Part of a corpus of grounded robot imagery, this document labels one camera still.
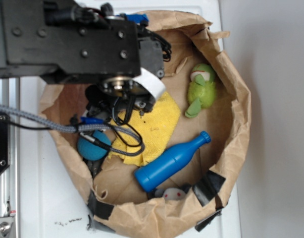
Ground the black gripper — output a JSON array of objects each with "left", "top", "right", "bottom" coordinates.
[{"left": 85, "top": 85, "right": 154, "bottom": 124}]

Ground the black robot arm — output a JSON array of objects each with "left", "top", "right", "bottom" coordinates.
[{"left": 0, "top": 0, "right": 171, "bottom": 120}]

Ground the blue foam ball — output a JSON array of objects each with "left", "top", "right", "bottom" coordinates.
[{"left": 77, "top": 130, "right": 111, "bottom": 161}]

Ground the yellow microfibre cloth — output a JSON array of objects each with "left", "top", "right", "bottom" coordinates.
[{"left": 108, "top": 92, "right": 181, "bottom": 167}]

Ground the blue plastic bottle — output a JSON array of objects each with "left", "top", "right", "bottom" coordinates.
[{"left": 134, "top": 131, "right": 211, "bottom": 192}]

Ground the brown paper bag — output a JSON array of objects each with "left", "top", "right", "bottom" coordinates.
[{"left": 51, "top": 10, "right": 252, "bottom": 238}]

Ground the green plush toy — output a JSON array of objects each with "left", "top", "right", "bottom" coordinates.
[{"left": 185, "top": 63, "right": 216, "bottom": 118}]

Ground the white and brown plush toy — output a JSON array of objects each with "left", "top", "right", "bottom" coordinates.
[{"left": 148, "top": 184, "right": 192, "bottom": 200}]

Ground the grey braided cable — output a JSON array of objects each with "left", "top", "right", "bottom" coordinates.
[{"left": 0, "top": 103, "right": 146, "bottom": 157}]

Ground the aluminium frame rail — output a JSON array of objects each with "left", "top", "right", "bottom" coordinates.
[{"left": 0, "top": 76, "right": 21, "bottom": 238}]

